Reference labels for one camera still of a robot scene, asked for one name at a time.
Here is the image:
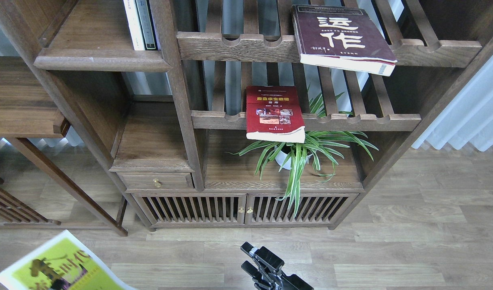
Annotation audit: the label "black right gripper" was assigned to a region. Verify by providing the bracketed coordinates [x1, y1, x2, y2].
[241, 242, 314, 290]

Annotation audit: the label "yellow-green book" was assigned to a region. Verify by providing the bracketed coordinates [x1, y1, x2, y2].
[0, 230, 133, 290]

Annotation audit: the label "dark maroon book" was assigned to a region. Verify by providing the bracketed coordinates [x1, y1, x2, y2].
[292, 5, 397, 77]

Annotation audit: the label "brass cabinet door knobs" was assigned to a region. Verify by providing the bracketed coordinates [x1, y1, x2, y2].
[238, 206, 254, 213]

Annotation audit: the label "white plant pot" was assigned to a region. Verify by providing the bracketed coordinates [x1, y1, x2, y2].
[275, 143, 312, 173]

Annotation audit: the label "brass drawer knob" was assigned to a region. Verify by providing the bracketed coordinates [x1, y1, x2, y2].
[153, 179, 162, 188]

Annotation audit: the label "green spider plant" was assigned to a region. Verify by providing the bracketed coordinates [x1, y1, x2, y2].
[237, 85, 375, 213]

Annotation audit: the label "red book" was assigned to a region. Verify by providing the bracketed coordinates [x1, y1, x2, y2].
[245, 86, 305, 143]

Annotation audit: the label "dark wooden bookshelf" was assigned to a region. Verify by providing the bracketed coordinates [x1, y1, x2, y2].
[0, 0, 493, 230]

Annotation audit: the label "white curtain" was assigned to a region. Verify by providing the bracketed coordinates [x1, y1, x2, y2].
[412, 55, 493, 151]

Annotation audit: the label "grey-green upright book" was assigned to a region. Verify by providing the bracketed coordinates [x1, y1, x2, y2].
[135, 0, 158, 51]

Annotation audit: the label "white upright book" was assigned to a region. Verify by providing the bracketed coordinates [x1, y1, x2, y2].
[123, 0, 146, 51]

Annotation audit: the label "wooden side table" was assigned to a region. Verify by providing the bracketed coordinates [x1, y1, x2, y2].
[0, 56, 128, 236]

